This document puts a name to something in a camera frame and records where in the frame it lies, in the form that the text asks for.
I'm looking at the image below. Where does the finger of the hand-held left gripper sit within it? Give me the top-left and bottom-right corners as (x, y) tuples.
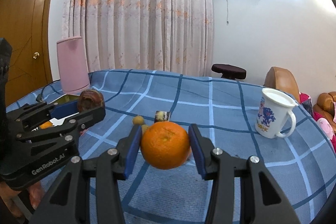
(16, 106), (107, 147)
(6, 100), (80, 133)

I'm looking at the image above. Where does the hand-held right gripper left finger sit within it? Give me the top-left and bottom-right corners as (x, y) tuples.
(29, 124), (143, 224)

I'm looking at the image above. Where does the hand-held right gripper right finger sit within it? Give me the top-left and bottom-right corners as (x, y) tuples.
(188, 123), (301, 224)

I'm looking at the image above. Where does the white tray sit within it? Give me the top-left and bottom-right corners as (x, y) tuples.
(31, 93), (80, 132)

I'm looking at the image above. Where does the brown glazed doughnut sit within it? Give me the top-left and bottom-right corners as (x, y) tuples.
(78, 89), (106, 112)

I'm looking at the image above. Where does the blue plaid tablecloth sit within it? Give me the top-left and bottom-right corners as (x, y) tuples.
(5, 69), (336, 224)

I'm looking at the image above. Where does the pink cylindrical container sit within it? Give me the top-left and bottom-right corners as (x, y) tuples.
(56, 36), (91, 95)

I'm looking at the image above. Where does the small dark block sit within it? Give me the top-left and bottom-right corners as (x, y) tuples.
(154, 111), (171, 123)

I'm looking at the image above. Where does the wooden door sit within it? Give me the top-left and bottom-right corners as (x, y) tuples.
(0, 0), (55, 107)

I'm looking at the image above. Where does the white printed mug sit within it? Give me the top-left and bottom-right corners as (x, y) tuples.
(254, 88), (299, 139)

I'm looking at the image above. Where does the dark round stool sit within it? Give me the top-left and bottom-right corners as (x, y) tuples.
(211, 64), (247, 81)

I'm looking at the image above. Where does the brown leather chair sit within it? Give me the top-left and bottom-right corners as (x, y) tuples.
(264, 67), (300, 103)

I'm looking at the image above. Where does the pink floral curtain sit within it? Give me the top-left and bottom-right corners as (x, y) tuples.
(61, 0), (216, 77)

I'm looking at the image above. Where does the pink printed cloth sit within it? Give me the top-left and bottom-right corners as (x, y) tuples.
(299, 92), (336, 153)

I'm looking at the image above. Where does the brown leather sofa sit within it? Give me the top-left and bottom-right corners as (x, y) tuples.
(313, 91), (336, 135)

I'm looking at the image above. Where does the black cable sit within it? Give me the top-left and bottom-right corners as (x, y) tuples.
(36, 80), (63, 103)

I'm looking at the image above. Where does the air conditioner power cord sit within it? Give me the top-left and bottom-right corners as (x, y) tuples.
(211, 0), (230, 25)

